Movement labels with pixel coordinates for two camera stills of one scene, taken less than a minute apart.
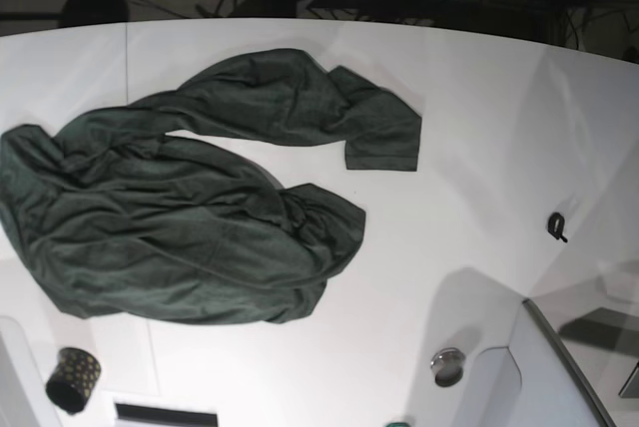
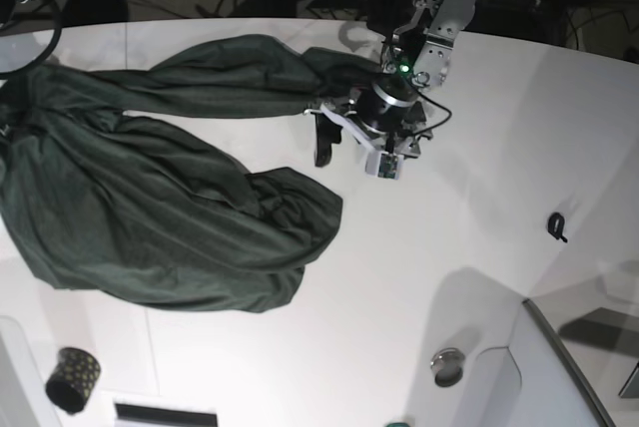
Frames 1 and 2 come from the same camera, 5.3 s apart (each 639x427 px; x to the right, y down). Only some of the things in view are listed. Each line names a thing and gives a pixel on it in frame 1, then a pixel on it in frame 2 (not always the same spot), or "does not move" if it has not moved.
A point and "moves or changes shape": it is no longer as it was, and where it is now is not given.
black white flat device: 140,413 does not move
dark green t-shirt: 120,221 moves or changes shape
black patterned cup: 72,379 does not move
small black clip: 555,225 does not move
